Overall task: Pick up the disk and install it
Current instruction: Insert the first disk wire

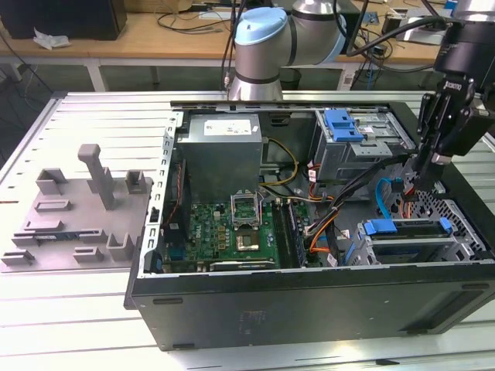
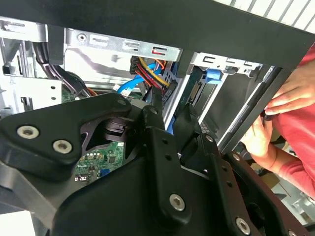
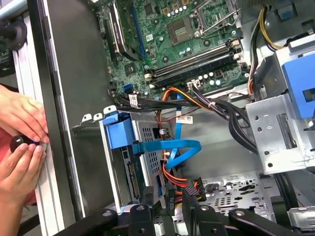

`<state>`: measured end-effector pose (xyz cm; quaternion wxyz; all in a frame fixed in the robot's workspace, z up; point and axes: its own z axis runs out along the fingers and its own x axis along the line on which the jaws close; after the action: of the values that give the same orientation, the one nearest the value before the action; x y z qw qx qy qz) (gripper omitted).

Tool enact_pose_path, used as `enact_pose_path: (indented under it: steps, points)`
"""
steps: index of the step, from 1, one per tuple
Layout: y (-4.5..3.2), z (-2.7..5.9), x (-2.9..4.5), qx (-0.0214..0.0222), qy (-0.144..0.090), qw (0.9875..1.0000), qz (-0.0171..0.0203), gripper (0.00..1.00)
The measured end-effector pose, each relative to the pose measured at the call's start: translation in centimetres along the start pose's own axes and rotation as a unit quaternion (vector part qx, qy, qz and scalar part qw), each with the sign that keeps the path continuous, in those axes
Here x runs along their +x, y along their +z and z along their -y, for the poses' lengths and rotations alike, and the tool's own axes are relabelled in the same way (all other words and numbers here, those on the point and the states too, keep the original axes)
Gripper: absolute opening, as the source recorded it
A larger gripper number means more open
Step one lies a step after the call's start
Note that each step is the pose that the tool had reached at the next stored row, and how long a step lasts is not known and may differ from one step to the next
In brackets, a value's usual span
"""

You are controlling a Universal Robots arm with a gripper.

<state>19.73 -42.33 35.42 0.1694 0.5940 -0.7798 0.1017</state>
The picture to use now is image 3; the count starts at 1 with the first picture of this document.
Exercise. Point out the metal disk bay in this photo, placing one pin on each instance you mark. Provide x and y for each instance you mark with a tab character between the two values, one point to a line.
147	119

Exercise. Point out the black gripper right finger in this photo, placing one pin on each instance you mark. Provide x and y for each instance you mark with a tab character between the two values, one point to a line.
206	221

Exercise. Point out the metal locking lever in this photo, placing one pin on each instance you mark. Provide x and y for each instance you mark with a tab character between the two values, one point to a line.
221	25

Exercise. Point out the green motherboard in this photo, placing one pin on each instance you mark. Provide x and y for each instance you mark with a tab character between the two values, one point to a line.
152	32

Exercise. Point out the person's left hand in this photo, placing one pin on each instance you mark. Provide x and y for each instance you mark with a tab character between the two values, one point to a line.
22	113

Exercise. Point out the person's right hand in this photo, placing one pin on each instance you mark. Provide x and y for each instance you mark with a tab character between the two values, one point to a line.
19	172

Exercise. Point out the black RAM slot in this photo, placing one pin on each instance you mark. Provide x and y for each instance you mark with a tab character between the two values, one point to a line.
192	58
197	71

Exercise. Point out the black round knob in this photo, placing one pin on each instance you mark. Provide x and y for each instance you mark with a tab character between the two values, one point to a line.
18	34

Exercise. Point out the blue plastic drive latch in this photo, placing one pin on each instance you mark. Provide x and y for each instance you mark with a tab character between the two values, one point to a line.
292	81

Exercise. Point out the CPU socket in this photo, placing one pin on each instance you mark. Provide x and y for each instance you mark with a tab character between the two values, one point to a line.
180	32

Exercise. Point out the metal socket cover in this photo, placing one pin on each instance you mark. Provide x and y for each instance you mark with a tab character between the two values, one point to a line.
198	22

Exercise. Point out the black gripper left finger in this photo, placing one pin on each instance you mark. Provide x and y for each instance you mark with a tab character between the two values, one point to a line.
145	221

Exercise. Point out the metal optical drive cage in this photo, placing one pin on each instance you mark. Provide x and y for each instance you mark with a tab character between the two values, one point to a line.
270	127

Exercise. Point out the black PC case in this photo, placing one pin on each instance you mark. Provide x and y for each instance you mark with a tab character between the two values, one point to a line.
81	73

